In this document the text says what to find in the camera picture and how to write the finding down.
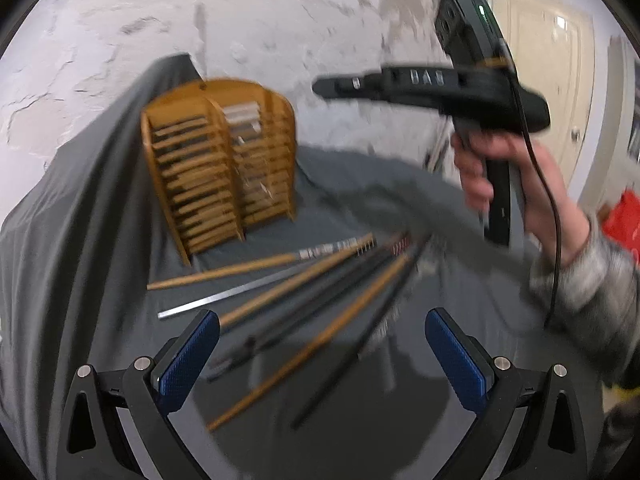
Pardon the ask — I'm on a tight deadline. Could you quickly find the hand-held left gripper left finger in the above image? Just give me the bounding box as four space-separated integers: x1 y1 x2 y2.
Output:
60 309 221 480

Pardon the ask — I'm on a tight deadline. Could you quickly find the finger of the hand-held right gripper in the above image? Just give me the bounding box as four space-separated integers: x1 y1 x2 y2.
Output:
312 74 385 104

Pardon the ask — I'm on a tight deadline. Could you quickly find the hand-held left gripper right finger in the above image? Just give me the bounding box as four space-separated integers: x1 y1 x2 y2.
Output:
424 307 588 480

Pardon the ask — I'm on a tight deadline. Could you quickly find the wooden chopstick with patterned end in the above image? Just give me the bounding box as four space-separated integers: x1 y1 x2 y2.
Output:
146 232 376 292

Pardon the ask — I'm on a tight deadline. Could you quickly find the plain black chopstick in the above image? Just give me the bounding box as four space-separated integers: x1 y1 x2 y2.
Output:
291 240 432 428
235 245 406 356

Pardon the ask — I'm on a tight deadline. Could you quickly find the wooden slatted utensil holder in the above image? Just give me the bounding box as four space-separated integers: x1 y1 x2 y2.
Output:
140 77 299 267

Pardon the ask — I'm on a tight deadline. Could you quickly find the person's right hand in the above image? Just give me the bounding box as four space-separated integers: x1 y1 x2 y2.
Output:
452 127 591 267

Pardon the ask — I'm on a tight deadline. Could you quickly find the cream panel door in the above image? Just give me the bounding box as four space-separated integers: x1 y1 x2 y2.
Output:
487 0 599 196

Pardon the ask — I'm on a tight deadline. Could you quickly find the grey tablecloth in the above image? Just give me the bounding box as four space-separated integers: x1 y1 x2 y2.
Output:
0 52 616 480

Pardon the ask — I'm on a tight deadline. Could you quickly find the person's grey clothing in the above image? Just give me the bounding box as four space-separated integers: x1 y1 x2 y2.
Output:
602 395 640 480

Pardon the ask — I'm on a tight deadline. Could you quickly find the red plastic bag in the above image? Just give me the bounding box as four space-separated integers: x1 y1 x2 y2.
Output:
602 187 640 264

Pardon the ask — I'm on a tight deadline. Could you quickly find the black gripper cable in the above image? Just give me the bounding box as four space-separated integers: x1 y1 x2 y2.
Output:
497 40 562 331

